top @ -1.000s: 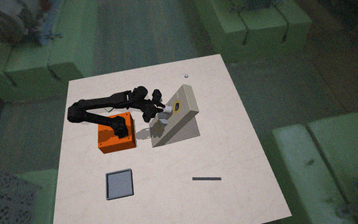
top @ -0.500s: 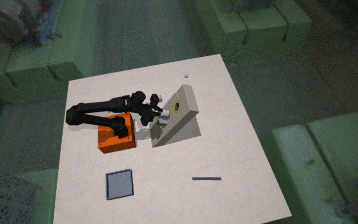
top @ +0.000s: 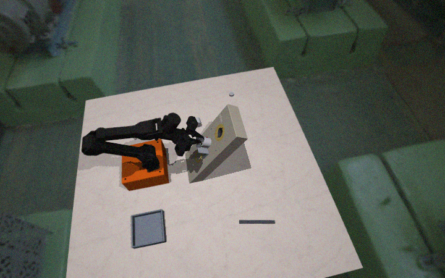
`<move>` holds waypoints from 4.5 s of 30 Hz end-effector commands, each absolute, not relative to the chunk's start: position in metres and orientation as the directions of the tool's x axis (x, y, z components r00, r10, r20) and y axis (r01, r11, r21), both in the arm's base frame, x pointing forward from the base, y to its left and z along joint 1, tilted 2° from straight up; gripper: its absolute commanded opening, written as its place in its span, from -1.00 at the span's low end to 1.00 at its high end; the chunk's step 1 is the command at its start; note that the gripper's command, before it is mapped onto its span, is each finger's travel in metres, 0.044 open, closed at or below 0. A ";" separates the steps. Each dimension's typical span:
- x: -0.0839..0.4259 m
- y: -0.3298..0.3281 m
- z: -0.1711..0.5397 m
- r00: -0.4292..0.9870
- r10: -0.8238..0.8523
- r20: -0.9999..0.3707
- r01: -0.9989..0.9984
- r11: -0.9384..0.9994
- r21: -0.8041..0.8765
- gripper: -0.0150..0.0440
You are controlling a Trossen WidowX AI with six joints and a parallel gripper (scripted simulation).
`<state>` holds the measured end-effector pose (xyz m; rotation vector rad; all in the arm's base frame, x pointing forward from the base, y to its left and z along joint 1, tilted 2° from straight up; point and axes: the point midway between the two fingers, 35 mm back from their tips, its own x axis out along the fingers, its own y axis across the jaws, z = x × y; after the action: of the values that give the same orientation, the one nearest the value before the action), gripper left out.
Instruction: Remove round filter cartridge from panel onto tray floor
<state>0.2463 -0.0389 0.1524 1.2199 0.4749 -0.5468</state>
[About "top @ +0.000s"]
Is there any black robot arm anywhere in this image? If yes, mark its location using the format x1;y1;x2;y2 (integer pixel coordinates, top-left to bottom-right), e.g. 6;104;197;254
81;112;192;172

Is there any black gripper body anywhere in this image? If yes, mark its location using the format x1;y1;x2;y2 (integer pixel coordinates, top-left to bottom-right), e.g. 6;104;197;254
171;116;198;156

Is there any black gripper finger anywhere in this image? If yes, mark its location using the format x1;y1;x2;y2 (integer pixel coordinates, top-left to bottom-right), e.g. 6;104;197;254
191;130;204;138
190;138;201;145

